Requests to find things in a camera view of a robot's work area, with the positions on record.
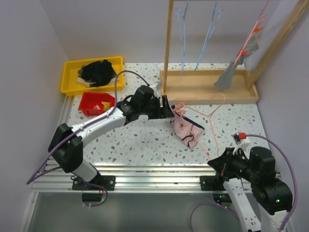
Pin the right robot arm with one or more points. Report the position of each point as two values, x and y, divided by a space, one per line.
273 196

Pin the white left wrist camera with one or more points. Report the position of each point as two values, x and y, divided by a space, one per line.
156 87

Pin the aluminium mounting rail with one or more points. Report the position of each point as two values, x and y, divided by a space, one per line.
134 179

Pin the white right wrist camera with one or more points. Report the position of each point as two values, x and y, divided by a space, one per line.
241 140

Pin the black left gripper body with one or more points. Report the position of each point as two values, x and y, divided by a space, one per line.
152 109

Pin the upper orange clip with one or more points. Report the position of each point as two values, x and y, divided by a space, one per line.
257 28

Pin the pink underwear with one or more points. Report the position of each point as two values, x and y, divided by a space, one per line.
182 130

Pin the black garment pile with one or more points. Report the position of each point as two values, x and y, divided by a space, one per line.
96 74

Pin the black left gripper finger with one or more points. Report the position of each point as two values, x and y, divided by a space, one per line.
166 111
164 100

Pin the wooden hanger rack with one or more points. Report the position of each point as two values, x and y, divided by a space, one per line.
201 87

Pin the pink clothes clip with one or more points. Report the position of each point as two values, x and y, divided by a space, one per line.
180 109
193 134

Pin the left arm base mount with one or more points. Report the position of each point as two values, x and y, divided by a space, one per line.
105 181

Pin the left blue hanger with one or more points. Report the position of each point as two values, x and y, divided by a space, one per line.
181 16

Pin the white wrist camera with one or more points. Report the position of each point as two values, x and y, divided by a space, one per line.
156 87
241 140

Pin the red plastic bin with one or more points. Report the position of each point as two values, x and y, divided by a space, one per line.
90 99

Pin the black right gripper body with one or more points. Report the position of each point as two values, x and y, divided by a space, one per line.
237 164

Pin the lower red clip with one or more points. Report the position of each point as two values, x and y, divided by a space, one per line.
244 53

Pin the grey knitted garment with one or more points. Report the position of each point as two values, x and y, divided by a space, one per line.
225 80

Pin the clips in red bin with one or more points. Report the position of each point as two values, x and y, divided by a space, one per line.
105 106

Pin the pink wire hanger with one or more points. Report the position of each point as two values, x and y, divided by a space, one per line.
209 116

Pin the right blue hanger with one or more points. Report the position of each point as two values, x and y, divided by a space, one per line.
214 20

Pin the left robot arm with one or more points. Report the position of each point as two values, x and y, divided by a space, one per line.
68 143

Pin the blue hanger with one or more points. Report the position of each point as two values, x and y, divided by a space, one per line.
214 20
181 16

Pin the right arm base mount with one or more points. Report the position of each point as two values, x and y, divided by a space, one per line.
211 183

